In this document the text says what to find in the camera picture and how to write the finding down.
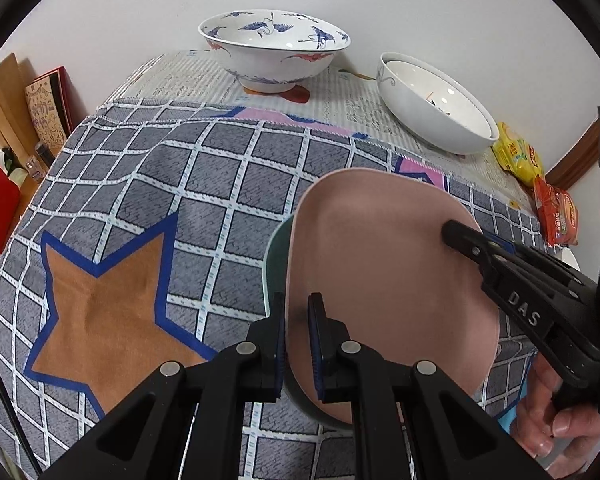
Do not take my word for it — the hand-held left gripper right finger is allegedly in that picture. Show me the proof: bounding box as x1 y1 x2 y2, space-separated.
307 292 552 480

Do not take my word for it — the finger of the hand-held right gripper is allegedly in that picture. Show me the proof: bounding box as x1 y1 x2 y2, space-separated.
441 219 533 286

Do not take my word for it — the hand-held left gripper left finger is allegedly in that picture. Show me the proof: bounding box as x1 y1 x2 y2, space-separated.
40 291 288 480

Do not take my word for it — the green plate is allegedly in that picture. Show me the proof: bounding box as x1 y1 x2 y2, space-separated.
264 212 356 432

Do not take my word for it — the pink plate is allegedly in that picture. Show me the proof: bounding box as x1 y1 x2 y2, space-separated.
282 167 501 426

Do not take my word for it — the person's right hand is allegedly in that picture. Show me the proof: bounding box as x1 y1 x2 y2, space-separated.
515 354 600 461

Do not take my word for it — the small white container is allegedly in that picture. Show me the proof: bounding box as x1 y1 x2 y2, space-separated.
555 247 584 274

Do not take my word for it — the yellow snack packet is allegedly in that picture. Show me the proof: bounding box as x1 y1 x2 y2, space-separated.
491 121 546 187

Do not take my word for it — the red snack packet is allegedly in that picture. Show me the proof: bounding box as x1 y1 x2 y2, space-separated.
532 176 581 247

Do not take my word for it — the white bowl with grey scroll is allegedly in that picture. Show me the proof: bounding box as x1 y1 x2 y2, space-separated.
377 51 501 156

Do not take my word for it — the brown wooden trim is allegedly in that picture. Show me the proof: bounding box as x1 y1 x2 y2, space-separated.
547 120 600 191

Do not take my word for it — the plain white bowl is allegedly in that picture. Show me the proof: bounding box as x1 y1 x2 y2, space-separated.
382 59 496 140

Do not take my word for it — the grey checked cloth with star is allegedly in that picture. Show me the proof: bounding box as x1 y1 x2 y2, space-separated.
0 100 551 480

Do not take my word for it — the blue crane print bowl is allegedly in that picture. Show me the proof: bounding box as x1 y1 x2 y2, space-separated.
197 9 352 95

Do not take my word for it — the newspaper print table cover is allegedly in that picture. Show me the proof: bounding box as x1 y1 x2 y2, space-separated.
105 50 546 201

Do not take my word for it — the red framed book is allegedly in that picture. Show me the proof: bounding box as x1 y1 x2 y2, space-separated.
24 66 76 158

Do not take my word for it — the wooden board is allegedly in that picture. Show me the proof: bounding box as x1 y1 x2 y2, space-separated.
0 52 36 161

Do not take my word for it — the thin black cable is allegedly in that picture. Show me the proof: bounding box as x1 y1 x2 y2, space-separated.
0 337 45 473

